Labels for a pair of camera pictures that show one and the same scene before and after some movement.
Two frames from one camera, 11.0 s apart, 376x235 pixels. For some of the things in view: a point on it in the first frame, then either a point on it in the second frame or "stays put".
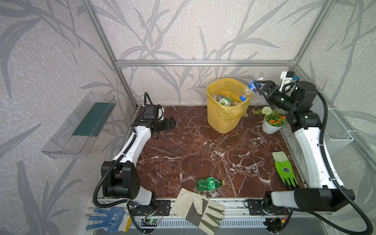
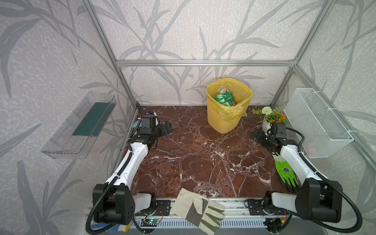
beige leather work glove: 203,214 stays put
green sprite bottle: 209,183 -> 226,98
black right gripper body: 269,90 -> 261,136
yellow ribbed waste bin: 226,119 stays put
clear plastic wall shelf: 76,137 stays put
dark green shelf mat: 94,120 stays put
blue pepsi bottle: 251,87 -> 222,90
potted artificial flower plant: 272,122 stays put
